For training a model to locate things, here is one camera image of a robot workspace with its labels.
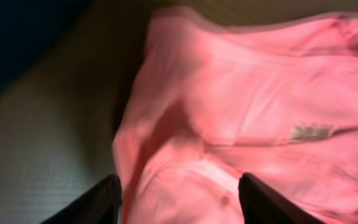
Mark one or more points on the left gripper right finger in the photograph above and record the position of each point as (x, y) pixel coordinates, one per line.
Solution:
(261, 204)

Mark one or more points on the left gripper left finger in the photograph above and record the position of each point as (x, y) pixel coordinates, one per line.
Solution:
(98, 205)

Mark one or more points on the pink t-shirt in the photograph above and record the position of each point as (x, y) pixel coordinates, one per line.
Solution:
(210, 103)

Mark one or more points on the navy folded garment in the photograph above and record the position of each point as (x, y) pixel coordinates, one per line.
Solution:
(28, 27)

